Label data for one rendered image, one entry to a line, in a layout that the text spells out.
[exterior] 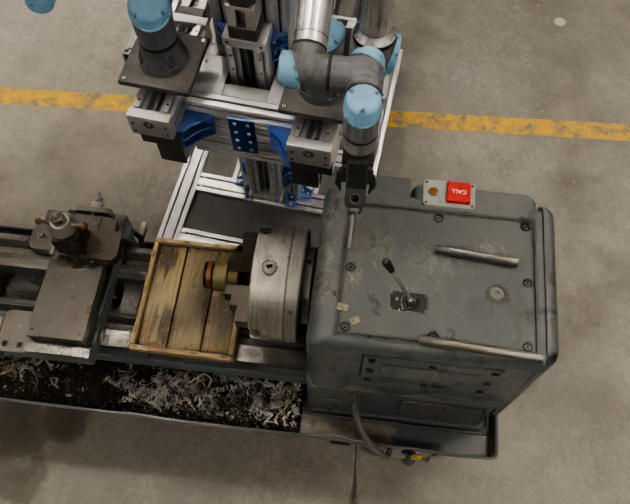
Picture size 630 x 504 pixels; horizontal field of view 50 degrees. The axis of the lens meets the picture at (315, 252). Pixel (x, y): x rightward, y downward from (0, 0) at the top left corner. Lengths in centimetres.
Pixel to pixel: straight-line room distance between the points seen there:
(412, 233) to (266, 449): 137
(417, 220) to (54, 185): 215
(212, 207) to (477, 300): 159
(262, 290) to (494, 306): 56
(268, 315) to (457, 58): 237
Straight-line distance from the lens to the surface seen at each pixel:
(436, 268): 167
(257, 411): 224
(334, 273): 164
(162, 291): 208
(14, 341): 214
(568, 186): 344
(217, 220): 293
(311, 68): 142
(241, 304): 178
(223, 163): 307
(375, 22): 181
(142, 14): 200
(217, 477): 280
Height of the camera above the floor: 275
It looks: 64 degrees down
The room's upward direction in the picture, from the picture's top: straight up
